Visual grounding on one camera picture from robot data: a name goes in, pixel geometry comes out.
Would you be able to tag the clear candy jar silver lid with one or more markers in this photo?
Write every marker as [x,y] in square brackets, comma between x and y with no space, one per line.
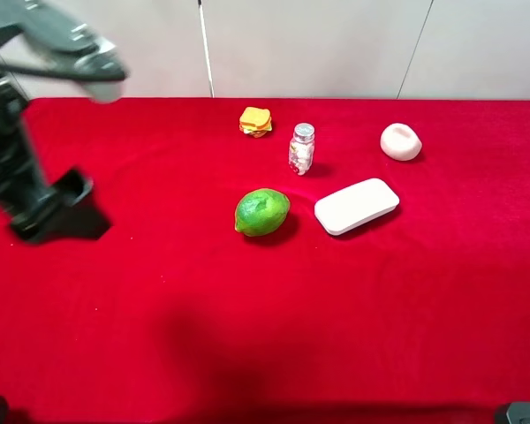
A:
[301,148]

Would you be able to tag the white rectangular box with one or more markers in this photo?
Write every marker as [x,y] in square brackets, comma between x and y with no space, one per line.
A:
[350,207]

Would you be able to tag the red tablecloth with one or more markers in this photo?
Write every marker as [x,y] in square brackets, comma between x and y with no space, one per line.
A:
[421,315]

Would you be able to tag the toy sandwich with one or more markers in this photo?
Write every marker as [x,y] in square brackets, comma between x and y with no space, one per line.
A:
[255,122]

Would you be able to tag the pink round bowl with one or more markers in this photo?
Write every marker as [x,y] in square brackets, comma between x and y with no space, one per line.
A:
[400,142]

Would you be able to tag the green lime fruit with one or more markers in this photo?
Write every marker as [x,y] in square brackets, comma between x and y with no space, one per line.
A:
[261,212]

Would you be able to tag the black object bottom right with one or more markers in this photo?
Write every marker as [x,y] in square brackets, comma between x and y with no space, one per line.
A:
[513,413]

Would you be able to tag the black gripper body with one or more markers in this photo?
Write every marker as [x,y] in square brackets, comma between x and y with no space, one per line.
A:
[41,212]

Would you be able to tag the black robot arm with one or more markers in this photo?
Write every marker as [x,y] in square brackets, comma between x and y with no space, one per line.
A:
[16,150]

